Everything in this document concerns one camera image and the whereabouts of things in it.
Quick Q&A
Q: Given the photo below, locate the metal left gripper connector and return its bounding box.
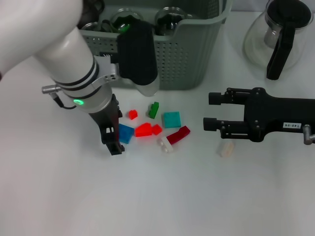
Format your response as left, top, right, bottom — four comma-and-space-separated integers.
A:
41, 84, 61, 94

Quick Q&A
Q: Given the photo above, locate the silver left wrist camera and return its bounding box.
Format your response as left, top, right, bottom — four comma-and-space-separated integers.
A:
117, 21, 160, 97

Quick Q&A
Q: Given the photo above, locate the metal gripper connector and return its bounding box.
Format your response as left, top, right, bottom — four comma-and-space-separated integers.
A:
303, 124, 315, 146
41, 84, 61, 94

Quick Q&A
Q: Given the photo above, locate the black clay teapot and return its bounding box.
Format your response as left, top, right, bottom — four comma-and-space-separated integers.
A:
78, 0, 105, 25

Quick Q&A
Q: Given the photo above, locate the blue toy brick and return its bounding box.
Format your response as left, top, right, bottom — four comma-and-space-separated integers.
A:
118, 123, 135, 145

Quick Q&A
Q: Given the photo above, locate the glass teapot black handle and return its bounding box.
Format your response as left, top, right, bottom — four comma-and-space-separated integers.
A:
243, 0, 313, 81

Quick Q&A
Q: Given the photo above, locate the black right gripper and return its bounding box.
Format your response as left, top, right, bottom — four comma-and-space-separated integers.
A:
203, 87, 315, 143

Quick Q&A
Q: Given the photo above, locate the dark red long brick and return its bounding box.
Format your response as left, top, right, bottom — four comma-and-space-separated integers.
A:
166, 125, 191, 146

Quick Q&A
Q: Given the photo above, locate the teal square toy plate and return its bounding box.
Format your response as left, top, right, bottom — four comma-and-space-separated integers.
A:
163, 111, 183, 129

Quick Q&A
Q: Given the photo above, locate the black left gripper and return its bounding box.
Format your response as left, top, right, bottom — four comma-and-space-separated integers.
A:
88, 94, 124, 156

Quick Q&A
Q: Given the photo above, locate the glass teacup black base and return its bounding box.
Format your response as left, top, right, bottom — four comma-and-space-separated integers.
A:
155, 6, 194, 35
80, 21, 101, 31
101, 7, 145, 34

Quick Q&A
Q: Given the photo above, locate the grey perforated storage bin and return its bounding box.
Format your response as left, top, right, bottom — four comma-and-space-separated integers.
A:
78, 0, 233, 90

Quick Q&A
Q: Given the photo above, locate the pale translucent toy brick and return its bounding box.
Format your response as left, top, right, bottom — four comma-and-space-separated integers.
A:
216, 142, 236, 158

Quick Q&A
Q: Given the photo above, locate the metal right gripper connector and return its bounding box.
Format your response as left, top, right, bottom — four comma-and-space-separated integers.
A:
303, 124, 315, 146

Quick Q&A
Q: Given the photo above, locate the white toy brick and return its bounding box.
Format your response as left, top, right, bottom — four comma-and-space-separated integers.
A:
157, 136, 176, 153

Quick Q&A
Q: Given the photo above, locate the green stepped toy brick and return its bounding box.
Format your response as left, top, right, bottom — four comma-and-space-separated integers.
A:
148, 101, 160, 119

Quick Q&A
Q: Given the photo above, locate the orange-red sloped toy brick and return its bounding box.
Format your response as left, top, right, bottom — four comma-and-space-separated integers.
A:
135, 122, 155, 138

